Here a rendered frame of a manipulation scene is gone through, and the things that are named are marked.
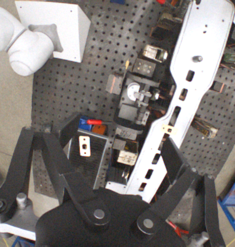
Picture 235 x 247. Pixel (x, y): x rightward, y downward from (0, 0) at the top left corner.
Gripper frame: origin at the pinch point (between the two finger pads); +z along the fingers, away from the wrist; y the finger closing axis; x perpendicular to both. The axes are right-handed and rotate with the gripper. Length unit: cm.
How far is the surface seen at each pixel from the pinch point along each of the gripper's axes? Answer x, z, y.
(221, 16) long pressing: 46, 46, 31
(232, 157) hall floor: -53, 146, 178
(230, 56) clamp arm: 30, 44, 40
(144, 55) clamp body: 16.3, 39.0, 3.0
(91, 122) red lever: -11.7, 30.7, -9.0
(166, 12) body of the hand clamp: 35, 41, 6
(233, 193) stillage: -105, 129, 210
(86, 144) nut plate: -20.6, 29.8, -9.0
